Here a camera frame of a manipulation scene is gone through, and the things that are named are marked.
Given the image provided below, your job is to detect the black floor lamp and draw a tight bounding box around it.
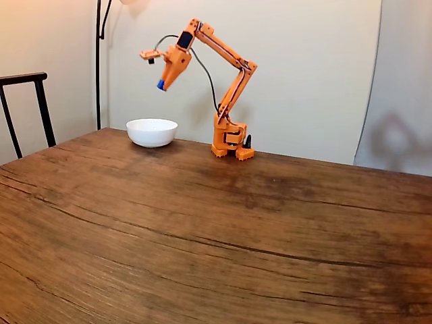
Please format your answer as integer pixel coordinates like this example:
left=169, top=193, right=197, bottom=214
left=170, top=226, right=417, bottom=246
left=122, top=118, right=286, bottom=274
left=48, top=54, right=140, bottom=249
left=95, top=0, right=151, bottom=131

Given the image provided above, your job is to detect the pale grey panel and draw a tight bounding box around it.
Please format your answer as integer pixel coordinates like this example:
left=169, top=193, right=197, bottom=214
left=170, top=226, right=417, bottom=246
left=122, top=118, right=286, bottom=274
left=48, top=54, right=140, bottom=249
left=353, top=0, right=432, bottom=177

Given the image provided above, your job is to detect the orange camera mount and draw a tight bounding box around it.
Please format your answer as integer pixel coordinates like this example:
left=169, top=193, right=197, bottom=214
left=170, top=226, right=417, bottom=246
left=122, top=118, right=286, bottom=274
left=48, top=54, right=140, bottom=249
left=139, top=48, right=167, bottom=65

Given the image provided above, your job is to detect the black chair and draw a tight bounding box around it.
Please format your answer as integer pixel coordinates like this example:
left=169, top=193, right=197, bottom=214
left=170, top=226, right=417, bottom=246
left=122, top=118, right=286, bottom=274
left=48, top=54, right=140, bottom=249
left=0, top=72, right=57, bottom=159

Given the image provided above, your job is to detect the black camera cable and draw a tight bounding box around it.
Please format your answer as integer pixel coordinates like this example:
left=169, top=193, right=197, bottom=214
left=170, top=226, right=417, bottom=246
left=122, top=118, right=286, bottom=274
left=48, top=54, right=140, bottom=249
left=153, top=34, right=220, bottom=112

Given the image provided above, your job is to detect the white bowl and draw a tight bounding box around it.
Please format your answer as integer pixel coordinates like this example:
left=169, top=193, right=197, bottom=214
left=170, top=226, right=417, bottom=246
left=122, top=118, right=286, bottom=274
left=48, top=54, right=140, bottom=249
left=126, top=117, right=179, bottom=149

